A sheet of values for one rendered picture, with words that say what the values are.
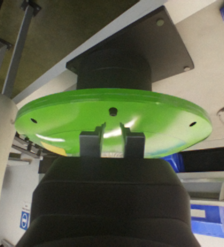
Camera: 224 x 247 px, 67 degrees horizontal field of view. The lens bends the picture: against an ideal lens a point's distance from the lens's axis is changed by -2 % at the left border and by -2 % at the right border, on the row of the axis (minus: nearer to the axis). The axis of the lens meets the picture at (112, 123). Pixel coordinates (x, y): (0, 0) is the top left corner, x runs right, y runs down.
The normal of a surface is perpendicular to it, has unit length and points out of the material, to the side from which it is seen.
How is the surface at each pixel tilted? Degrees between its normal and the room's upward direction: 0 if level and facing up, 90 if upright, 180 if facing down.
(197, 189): 90
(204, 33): 0
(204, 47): 0
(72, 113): 24
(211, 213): 100
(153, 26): 0
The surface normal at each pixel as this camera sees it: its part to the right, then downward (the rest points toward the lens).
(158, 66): -0.02, 0.95
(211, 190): -0.66, -0.26
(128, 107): 0.02, 0.73
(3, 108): 0.81, -0.38
